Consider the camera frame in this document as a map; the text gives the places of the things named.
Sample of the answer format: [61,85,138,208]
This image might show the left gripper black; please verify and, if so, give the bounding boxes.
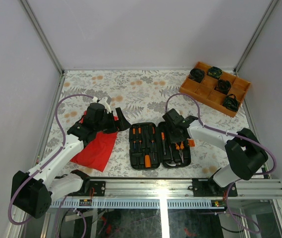
[96,108,132,134]

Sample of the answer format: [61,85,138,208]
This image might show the thin black precision screwdriver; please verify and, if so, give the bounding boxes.
[131,126,137,152]

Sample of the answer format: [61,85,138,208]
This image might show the small black orange screwdriver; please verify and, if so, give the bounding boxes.
[138,126,142,152]

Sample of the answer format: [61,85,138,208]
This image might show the small orange precision screwdriver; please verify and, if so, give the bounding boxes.
[161,132,167,155]

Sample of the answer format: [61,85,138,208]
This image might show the orange handled pliers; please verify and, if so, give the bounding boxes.
[175,142,184,163]

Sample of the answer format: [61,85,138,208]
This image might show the black orange screwdriver large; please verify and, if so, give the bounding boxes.
[150,126,156,161]

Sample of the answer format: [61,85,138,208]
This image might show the black plastic tool case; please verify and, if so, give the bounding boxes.
[129,121,191,170]

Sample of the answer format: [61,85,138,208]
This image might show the small hammer black grip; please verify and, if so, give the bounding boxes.
[164,146,181,167]

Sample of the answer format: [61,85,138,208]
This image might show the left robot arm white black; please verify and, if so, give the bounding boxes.
[9,103,131,219]

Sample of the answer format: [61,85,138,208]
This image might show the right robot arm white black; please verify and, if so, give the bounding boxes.
[163,109,268,196]

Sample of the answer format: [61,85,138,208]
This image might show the red cloth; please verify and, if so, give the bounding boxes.
[70,116,118,173]

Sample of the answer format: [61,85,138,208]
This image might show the orange wooden divided tray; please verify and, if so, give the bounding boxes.
[179,62,251,118]

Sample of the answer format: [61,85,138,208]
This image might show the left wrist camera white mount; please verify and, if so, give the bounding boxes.
[92,96,112,114]

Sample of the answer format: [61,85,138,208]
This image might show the rolled dark strap top-left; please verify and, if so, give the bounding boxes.
[189,68,205,82]

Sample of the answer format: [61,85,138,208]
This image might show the rolled green strap right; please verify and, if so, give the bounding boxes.
[222,94,241,111]

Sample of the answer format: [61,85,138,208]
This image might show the rolled green strap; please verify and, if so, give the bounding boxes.
[207,66,223,79]
[222,94,241,111]

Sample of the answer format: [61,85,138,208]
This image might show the rolled dark strap middle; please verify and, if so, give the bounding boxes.
[214,79,232,94]

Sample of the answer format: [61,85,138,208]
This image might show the rolled green strap top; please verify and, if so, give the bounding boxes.
[207,66,223,79]

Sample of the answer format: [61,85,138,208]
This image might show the aluminium frame rail front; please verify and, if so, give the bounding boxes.
[35,178,282,215]

